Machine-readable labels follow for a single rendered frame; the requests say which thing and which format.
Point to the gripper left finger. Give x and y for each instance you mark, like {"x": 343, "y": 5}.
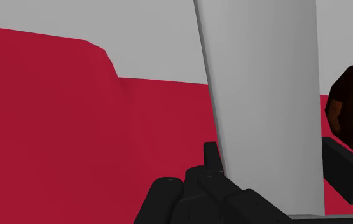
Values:
{"x": 213, "y": 192}

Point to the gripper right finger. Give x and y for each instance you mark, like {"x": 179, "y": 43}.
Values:
{"x": 346, "y": 173}

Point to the dark brown round object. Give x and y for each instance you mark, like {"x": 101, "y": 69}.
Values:
{"x": 346, "y": 99}

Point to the white tall cylinder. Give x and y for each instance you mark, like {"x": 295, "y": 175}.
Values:
{"x": 266, "y": 102}

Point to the red sofa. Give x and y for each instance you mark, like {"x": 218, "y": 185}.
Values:
{"x": 55, "y": 130}

